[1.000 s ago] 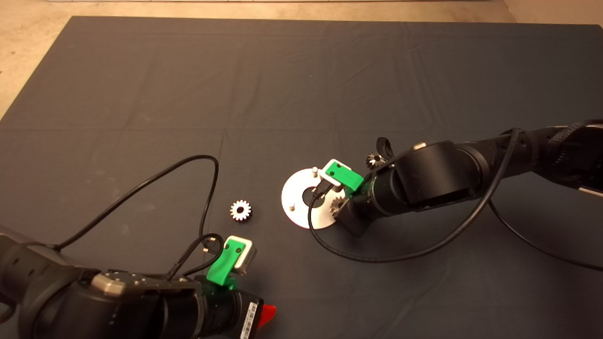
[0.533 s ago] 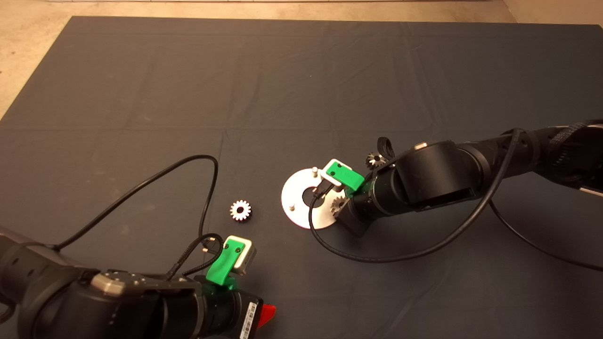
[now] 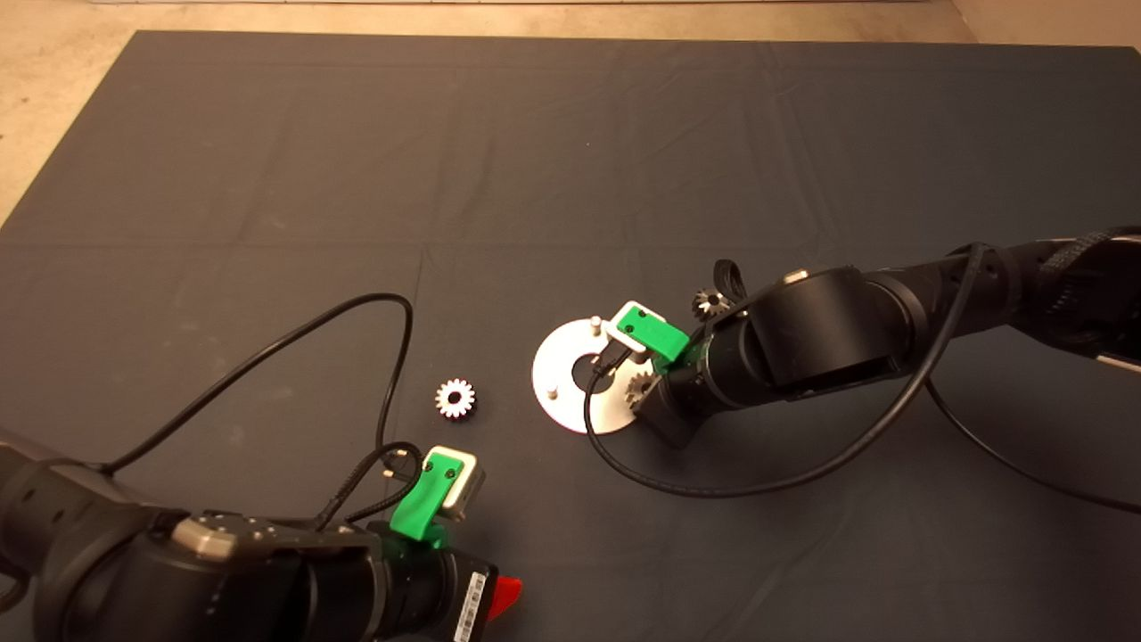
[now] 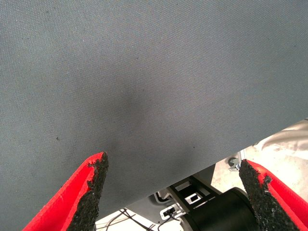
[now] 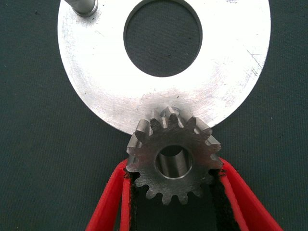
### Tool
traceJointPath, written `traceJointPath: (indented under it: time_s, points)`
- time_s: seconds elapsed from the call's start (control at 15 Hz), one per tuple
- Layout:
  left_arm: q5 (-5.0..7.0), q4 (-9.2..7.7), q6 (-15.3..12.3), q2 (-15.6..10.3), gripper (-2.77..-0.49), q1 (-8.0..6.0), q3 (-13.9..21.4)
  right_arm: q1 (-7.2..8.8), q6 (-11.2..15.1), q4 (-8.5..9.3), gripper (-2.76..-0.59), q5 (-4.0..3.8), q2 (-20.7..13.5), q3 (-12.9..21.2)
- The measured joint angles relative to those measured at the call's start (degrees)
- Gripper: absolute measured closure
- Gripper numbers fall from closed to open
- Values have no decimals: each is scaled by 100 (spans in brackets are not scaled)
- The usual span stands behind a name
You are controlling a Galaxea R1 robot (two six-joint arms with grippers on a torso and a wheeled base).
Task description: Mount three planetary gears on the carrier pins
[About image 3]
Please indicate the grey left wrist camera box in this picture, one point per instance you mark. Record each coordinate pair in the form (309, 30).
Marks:
(468, 486)

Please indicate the green right camera mount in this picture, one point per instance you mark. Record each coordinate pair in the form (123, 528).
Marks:
(655, 334)

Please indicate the bright steel planetary gear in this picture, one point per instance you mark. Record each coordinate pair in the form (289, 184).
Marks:
(455, 399)

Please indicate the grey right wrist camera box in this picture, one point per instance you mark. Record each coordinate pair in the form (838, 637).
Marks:
(617, 330)

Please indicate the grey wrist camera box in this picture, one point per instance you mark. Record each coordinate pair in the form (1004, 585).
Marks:
(468, 486)
(617, 330)

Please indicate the green left camera mount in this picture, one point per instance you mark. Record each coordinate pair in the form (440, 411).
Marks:
(423, 504)

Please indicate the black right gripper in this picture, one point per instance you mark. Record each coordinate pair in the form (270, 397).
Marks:
(682, 401)

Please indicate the round metal carrier plate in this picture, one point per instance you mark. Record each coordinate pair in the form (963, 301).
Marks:
(557, 357)

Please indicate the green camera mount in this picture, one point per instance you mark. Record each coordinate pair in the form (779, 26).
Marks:
(655, 334)
(423, 504)

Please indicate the dark grey table cloth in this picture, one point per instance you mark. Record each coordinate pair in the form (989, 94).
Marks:
(570, 178)

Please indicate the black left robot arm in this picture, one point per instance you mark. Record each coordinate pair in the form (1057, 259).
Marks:
(178, 580)

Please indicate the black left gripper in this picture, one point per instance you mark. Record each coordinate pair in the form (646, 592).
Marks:
(437, 593)

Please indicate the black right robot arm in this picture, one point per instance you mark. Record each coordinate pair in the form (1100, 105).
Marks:
(829, 330)

